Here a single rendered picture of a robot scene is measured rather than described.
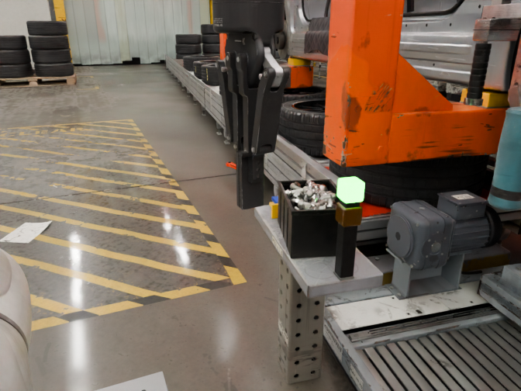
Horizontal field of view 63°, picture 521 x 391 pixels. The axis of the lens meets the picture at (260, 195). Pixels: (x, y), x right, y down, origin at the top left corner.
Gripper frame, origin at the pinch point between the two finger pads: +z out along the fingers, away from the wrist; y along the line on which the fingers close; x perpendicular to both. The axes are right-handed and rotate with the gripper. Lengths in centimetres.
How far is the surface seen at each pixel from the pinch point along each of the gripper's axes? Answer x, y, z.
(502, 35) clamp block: 80, -22, -15
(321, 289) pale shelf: 23.6, -14.3, 32.1
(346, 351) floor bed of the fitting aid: 46, -28, 68
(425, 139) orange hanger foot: 91, -49, 17
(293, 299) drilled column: 30, -33, 48
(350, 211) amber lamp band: 28.4, -12.9, 15.4
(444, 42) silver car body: 120, -70, -12
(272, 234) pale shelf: 27, -39, 31
